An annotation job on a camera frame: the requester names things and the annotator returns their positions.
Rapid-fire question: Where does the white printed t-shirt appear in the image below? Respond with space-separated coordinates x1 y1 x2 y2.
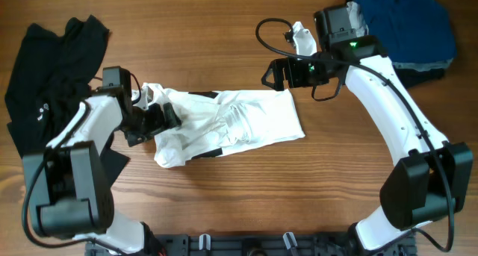
133 83 305 168

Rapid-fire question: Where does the black t-shirt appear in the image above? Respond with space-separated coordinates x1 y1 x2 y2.
4 14 131 188

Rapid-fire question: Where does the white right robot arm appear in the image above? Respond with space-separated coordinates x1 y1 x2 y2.
267 23 474 255

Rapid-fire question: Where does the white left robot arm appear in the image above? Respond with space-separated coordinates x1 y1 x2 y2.
22 93 181 255

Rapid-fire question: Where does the folded blue shirt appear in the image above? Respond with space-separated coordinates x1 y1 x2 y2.
354 0 457 63

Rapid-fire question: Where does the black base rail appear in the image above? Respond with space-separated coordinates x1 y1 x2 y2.
84 231 418 256

